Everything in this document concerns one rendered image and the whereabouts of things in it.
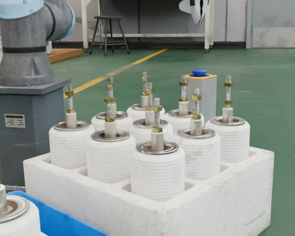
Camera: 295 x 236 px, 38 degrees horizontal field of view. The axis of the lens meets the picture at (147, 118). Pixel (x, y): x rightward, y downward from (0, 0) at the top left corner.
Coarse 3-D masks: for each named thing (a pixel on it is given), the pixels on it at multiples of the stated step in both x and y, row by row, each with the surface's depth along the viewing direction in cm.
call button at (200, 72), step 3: (195, 69) 116; (198, 69) 116; (201, 69) 116; (192, 72) 114; (195, 72) 114; (198, 72) 113; (201, 72) 113; (204, 72) 114; (195, 75) 114; (198, 75) 114; (201, 75) 114; (204, 75) 114
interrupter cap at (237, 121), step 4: (220, 116) 95; (212, 120) 92; (216, 120) 92; (220, 120) 93; (236, 120) 92; (240, 120) 92; (244, 120) 91; (216, 124) 90; (220, 124) 89; (224, 124) 89; (228, 124) 88; (232, 124) 88; (236, 124) 89; (240, 124) 89
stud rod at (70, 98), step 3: (69, 84) 88; (69, 87) 88; (69, 90) 88; (69, 96) 88; (69, 99) 88; (72, 99) 88; (69, 102) 88; (72, 102) 89; (69, 105) 88; (72, 105) 89; (69, 108) 89; (72, 108) 89
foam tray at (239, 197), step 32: (32, 160) 91; (256, 160) 89; (32, 192) 91; (64, 192) 83; (96, 192) 76; (128, 192) 74; (192, 192) 73; (224, 192) 80; (256, 192) 90; (96, 224) 78; (128, 224) 72; (160, 224) 67; (192, 224) 73; (224, 224) 82; (256, 224) 93
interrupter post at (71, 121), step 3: (66, 114) 88; (69, 114) 88; (72, 114) 88; (75, 114) 89; (66, 117) 89; (69, 117) 88; (72, 117) 88; (75, 117) 89; (66, 120) 89; (69, 120) 89; (72, 120) 89; (75, 120) 89; (66, 123) 89; (69, 123) 89; (72, 123) 89; (75, 123) 89; (66, 126) 89; (69, 126) 89; (72, 126) 89; (75, 126) 89
